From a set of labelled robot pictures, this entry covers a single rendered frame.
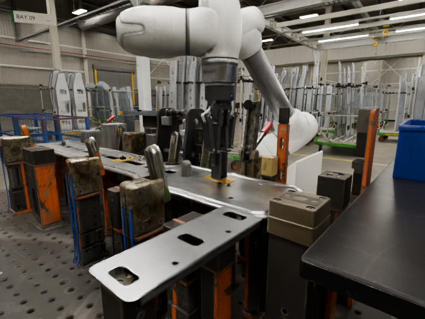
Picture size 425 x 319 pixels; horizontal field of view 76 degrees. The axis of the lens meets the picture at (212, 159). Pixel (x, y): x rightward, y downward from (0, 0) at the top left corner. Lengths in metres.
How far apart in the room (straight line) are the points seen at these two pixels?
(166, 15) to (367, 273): 0.59
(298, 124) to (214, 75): 0.85
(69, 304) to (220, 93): 0.66
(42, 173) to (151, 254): 0.92
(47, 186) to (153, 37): 0.84
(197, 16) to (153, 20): 0.10
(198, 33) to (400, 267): 0.55
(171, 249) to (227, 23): 0.48
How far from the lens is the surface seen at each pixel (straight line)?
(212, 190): 0.68
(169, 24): 0.66
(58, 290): 0.95
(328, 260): 0.37
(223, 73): 0.66
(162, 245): 0.44
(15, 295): 1.00
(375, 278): 0.36
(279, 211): 0.45
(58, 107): 9.77
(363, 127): 0.70
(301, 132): 1.47
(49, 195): 1.31
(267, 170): 0.77
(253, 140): 0.81
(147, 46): 0.68
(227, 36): 0.67
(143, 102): 4.86
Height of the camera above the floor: 1.21
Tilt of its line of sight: 12 degrees down
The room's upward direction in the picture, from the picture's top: straight up
